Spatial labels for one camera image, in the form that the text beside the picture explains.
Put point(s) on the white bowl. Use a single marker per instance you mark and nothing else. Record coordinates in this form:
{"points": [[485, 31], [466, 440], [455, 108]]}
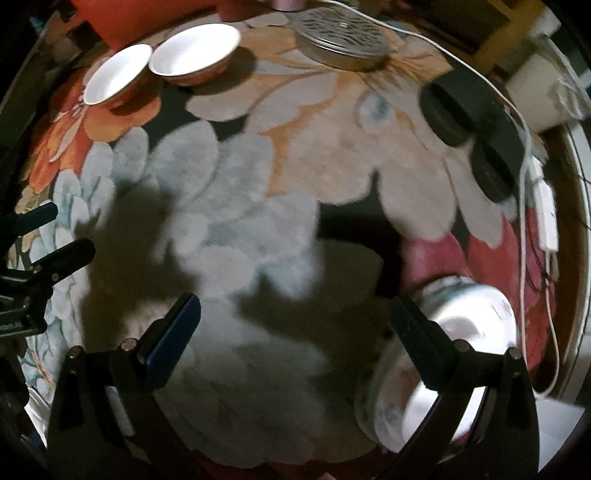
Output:
{"points": [[194, 48], [115, 76]]}

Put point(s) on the black round puck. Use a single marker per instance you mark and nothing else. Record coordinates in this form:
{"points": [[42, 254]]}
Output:
{"points": [[450, 110], [496, 170]]}

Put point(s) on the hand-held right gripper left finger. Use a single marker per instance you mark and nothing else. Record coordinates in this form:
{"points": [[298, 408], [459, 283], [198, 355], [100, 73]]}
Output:
{"points": [[175, 341]]}

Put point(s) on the white container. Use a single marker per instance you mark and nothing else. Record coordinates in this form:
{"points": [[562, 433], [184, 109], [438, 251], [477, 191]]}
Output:
{"points": [[545, 87]]}

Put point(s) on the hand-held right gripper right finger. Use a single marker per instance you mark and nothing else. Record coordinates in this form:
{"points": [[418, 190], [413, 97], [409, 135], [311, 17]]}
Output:
{"points": [[415, 341]]}

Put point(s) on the pink object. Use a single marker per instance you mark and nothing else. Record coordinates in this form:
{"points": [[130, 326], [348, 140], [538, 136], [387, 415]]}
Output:
{"points": [[286, 3]]}

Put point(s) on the white power adapter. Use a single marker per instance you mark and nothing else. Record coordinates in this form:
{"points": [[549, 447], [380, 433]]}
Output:
{"points": [[547, 212]]}

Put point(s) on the wooden frame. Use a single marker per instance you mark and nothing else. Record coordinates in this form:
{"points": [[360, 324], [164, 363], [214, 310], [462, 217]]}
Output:
{"points": [[503, 32]]}

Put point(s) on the red cloth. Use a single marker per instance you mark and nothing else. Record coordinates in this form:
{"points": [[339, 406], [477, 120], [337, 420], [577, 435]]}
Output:
{"points": [[120, 18]]}

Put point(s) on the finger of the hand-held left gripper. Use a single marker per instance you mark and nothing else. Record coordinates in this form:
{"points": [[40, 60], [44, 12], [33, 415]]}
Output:
{"points": [[32, 219], [64, 258]]}

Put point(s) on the round perforated metal lid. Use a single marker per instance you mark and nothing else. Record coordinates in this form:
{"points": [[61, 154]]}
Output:
{"points": [[341, 41]]}

